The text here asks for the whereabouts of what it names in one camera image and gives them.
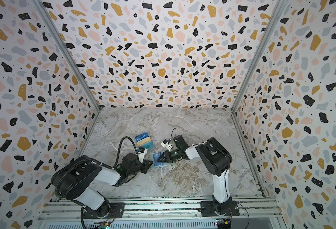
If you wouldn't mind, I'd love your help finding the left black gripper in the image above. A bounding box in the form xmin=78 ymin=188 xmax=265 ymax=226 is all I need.
xmin=128 ymin=159 xmax=155 ymax=177

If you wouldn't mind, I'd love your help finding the green card holder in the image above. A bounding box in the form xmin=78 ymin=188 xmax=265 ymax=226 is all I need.
xmin=150 ymin=151 xmax=172 ymax=168

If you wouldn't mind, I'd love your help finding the teal VIP credit card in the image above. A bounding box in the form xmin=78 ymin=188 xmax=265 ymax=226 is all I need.
xmin=142 ymin=141 xmax=155 ymax=151

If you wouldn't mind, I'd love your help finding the blue VIP credit card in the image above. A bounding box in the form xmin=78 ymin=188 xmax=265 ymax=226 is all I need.
xmin=152 ymin=152 xmax=163 ymax=167

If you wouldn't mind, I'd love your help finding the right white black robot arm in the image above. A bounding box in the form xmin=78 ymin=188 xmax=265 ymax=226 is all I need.
xmin=157 ymin=135 xmax=232 ymax=214

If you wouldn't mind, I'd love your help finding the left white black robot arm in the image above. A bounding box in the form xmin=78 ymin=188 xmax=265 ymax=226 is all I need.
xmin=51 ymin=153 xmax=153 ymax=211

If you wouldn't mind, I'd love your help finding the beige credit card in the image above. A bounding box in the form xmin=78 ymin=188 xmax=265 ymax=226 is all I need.
xmin=136 ymin=137 xmax=151 ymax=147

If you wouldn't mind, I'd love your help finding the dark blue credit card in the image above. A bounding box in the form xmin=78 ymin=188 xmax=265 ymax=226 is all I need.
xmin=135 ymin=132 xmax=149 ymax=142

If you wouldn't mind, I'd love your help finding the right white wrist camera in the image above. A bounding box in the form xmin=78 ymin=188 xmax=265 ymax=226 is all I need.
xmin=161 ymin=139 xmax=173 ymax=151

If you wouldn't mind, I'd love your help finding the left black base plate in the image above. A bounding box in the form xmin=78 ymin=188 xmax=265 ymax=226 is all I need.
xmin=82 ymin=202 xmax=125 ymax=220

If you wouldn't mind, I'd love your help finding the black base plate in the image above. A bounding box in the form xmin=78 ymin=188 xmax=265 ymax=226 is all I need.
xmin=198 ymin=199 xmax=240 ymax=217
xmin=82 ymin=202 xmax=125 ymax=220

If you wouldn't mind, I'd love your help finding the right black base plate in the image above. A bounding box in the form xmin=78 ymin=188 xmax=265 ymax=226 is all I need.
xmin=198 ymin=199 xmax=240 ymax=217

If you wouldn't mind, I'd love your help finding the aluminium rail frame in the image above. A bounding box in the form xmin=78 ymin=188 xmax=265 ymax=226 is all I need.
xmin=35 ymin=194 xmax=286 ymax=229

